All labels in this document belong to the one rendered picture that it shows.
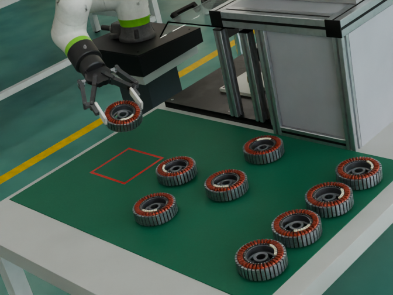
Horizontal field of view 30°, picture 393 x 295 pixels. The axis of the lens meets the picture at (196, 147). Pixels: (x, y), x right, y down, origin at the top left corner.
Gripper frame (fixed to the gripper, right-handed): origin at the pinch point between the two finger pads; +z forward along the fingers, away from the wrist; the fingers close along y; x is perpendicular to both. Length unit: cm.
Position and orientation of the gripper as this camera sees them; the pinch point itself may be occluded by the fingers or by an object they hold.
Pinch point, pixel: (121, 109)
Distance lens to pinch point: 214.9
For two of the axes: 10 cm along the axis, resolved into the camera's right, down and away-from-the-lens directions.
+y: -8.5, 3.9, -3.5
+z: 5.2, 7.1, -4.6
